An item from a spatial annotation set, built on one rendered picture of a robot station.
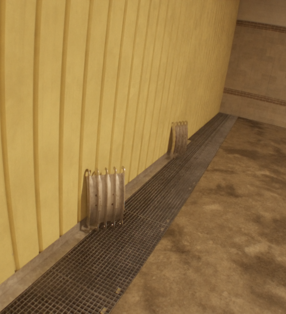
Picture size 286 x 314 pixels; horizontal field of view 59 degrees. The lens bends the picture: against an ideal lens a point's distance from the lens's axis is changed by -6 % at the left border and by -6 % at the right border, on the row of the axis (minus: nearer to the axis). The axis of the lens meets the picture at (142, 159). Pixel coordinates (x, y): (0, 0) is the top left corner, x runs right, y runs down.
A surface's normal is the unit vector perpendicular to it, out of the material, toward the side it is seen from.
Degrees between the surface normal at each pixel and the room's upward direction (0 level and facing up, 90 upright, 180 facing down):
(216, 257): 0
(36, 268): 0
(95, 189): 73
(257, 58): 90
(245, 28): 90
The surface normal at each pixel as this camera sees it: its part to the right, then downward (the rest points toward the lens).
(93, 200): 0.46, 0.24
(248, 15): -0.41, 0.29
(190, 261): 0.12, -0.92
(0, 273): 0.90, 0.26
